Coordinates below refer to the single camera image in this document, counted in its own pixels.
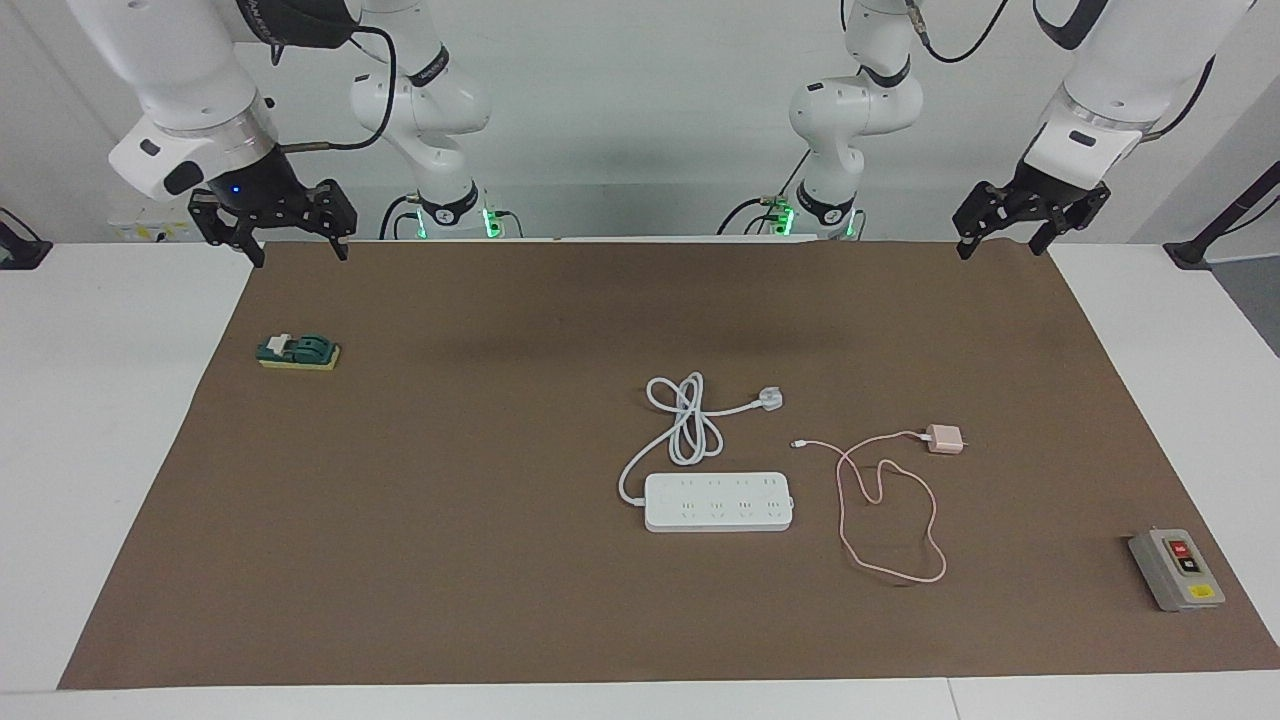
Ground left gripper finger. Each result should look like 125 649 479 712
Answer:
952 182 1019 261
1028 188 1111 256

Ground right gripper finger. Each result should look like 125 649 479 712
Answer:
303 180 358 263
188 188 266 269

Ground pink charging cable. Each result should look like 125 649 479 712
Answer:
791 430 948 584

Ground white power strip with cable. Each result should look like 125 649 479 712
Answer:
617 372 796 533

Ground black slanted stand pole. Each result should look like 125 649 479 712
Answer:
1163 160 1280 271

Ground black stand foot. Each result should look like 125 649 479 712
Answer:
0 207 53 271

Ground brown table mat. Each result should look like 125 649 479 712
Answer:
57 240 1280 691

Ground black right base cables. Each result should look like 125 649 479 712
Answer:
378 195 421 241

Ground black base cables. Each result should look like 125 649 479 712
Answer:
716 150 813 237
378 195 421 241

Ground white wall socket box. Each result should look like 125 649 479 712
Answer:
108 195 206 243

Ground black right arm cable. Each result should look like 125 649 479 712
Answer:
270 20 399 153

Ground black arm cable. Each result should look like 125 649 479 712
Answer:
905 0 1216 141
270 20 399 153

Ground green knife switch yellow base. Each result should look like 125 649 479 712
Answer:
256 333 342 372

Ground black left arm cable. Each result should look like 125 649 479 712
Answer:
905 0 1216 141

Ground black left base cables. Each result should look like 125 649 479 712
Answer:
716 150 813 237

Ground grey push-button switch box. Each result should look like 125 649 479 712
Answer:
1128 528 1227 613

